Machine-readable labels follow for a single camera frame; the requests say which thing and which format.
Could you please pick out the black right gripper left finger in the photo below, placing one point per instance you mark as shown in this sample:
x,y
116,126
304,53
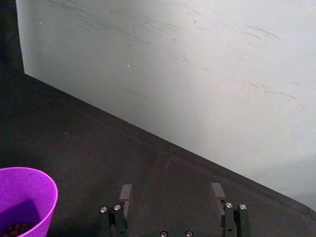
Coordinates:
x,y
118,217

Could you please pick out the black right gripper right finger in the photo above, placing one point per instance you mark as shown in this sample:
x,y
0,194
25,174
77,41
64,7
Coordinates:
x,y
233,217

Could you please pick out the black table cloth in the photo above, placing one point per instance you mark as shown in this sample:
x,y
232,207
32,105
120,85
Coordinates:
x,y
98,160

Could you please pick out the purple plastic cup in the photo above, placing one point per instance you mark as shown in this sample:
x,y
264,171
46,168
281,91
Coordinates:
x,y
24,197

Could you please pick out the dark round beans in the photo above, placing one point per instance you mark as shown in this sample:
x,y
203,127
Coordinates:
x,y
17,228

